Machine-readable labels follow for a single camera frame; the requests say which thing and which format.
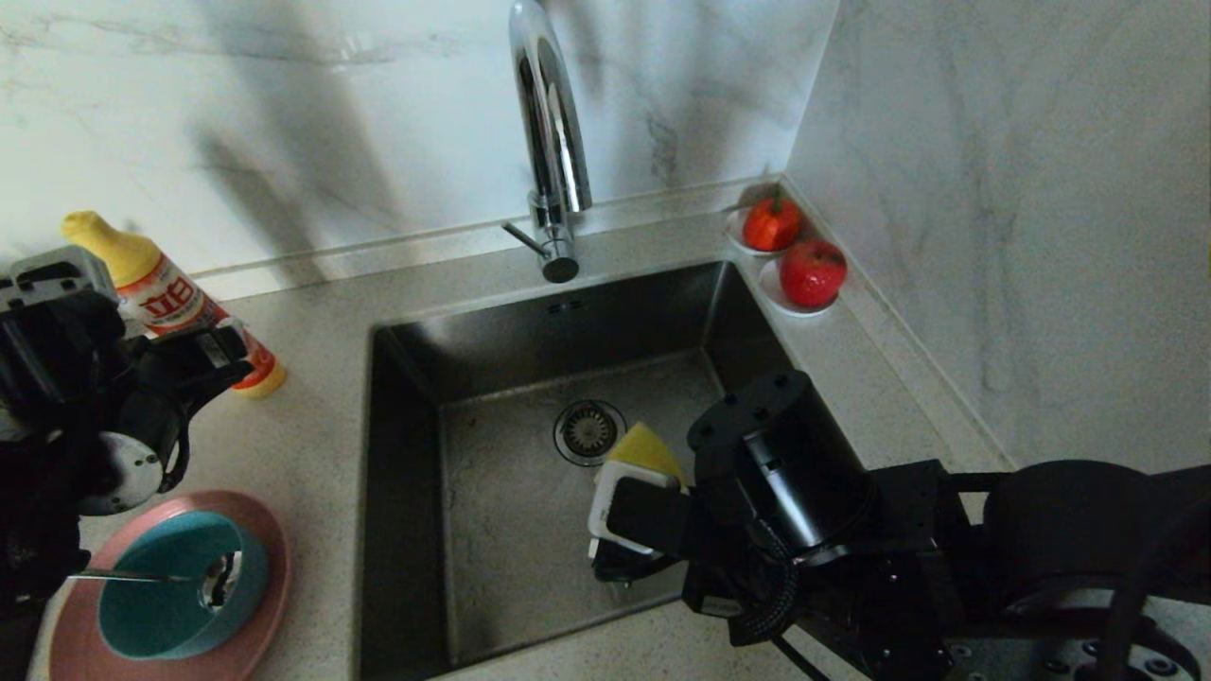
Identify orange dish soap bottle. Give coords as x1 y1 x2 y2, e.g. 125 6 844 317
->
61 210 287 399

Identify yellow green sponge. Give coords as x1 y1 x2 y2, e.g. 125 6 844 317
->
613 422 689 488

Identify stainless steel sink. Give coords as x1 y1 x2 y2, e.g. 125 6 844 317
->
358 260 886 681

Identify round sink drain strainer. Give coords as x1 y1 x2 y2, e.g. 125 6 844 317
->
553 399 628 468

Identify pink plate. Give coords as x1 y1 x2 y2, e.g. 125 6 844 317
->
47 489 292 681

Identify metal spoon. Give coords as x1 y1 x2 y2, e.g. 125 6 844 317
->
68 551 242 611

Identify teal bowl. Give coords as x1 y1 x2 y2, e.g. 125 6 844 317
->
97 511 271 660

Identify small white dish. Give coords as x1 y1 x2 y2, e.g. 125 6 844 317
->
759 257 841 318
725 208 805 258

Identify red apple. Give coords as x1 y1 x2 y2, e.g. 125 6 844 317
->
779 239 848 309

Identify red tomato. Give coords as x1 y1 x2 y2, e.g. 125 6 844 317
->
743 189 803 253

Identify grey robot torso plate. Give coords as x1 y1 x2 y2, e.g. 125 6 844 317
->
946 624 1202 681

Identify chrome gooseneck faucet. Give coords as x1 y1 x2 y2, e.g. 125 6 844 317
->
501 0 595 285

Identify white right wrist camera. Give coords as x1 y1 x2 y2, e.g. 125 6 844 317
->
587 459 699 561

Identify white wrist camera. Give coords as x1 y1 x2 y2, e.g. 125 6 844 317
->
0 246 119 313
587 459 699 561

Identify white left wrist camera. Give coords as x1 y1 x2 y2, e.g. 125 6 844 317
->
0 246 119 313

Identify thick black cable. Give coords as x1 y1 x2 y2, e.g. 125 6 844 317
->
1097 515 1211 681

